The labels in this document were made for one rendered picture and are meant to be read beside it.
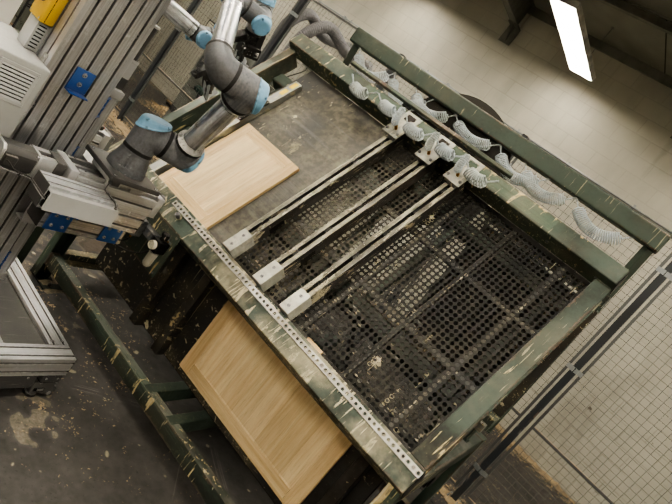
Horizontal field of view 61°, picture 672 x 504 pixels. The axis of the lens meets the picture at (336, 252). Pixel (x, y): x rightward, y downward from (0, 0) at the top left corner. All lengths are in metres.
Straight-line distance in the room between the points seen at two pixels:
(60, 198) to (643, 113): 6.57
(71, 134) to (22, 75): 0.31
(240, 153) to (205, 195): 0.31
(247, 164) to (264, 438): 1.33
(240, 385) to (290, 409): 0.29
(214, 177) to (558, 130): 5.38
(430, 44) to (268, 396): 6.71
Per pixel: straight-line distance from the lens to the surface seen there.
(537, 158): 3.21
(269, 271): 2.47
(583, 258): 2.63
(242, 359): 2.73
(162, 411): 2.76
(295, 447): 2.60
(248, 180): 2.88
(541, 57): 8.02
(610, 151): 7.41
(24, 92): 2.11
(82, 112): 2.27
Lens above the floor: 1.68
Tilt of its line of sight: 11 degrees down
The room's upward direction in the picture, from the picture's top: 38 degrees clockwise
